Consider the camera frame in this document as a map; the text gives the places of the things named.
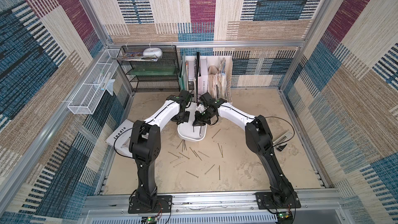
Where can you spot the black tool handle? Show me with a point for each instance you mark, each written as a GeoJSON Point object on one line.
{"type": "Point", "coordinates": [281, 142]}

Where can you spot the white round device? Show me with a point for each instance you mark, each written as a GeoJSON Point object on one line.
{"type": "Point", "coordinates": [153, 52]}

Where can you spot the black wire shelf rack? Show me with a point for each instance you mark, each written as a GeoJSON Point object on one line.
{"type": "Point", "coordinates": [150, 74]}

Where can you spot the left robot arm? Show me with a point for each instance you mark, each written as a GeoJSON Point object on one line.
{"type": "Point", "coordinates": [145, 145]}

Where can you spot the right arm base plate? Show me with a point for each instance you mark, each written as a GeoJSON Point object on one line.
{"type": "Point", "coordinates": [269, 200]}

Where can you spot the white magazine on table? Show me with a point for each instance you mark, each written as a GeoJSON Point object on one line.
{"type": "Point", "coordinates": [119, 140]}

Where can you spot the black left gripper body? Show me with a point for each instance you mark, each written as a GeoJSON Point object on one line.
{"type": "Point", "coordinates": [182, 117]}

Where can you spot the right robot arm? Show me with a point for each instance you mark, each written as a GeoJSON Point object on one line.
{"type": "Point", "coordinates": [259, 140]}

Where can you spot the white perforated file organizer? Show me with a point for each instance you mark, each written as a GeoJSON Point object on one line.
{"type": "Point", "coordinates": [212, 74]}

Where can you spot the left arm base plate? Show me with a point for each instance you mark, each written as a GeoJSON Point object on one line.
{"type": "Point", "coordinates": [159, 204]}

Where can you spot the white plastic storage box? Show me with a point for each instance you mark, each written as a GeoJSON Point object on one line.
{"type": "Point", "coordinates": [186, 131]}

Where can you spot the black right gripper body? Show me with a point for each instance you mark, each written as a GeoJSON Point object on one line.
{"type": "Point", "coordinates": [200, 120]}

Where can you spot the white wire wall basket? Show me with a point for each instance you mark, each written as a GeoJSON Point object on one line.
{"type": "Point", "coordinates": [97, 82]}

